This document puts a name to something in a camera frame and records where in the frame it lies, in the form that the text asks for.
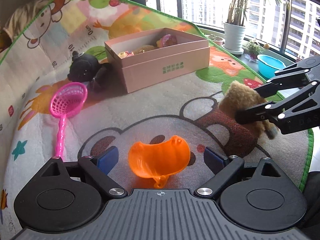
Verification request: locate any brown plush teddy bear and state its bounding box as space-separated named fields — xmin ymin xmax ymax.
xmin=219 ymin=81 xmax=278 ymax=140

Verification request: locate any orange plastic toy scoop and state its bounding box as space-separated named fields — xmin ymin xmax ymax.
xmin=128 ymin=135 xmax=190 ymax=189

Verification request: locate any black plush toy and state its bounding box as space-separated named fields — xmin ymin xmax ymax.
xmin=67 ymin=51 xmax=112 ymax=93

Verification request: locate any blue plastic basin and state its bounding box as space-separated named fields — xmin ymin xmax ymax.
xmin=257 ymin=54 xmax=286 ymax=79

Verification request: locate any small potted flower plant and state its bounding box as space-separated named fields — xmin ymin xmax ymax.
xmin=244 ymin=40 xmax=264 ymax=61

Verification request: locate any colourful cartoon play mat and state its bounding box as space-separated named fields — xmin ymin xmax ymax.
xmin=1 ymin=0 xmax=313 ymax=239

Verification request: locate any pink plastic toy net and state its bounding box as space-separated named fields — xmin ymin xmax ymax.
xmin=49 ymin=82 xmax=88 ymax=158

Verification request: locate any white plant pot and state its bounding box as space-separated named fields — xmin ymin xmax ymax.
xmin=223 ymin=22 xmax=245 ymax=55

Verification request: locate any small yellow toy in box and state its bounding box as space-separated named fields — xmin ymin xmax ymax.
xmin=118 ymin=51 xmax=134 ymax=59

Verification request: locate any pink cardboard box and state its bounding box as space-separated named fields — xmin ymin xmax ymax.
xmin=105 ymin=28 xmax=210 ymax=93

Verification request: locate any brown plush in box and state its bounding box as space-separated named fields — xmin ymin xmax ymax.
xmin=132 ymin=44 xmax=157 ymax=55

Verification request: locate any pink donut toy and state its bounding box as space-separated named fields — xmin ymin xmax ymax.
xmin=156 ymin=34 xmax=177 ymax=48

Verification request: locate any beige covered sofa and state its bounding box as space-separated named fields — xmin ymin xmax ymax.
xmin=1 ymin=0 xmax=51 ymax=51

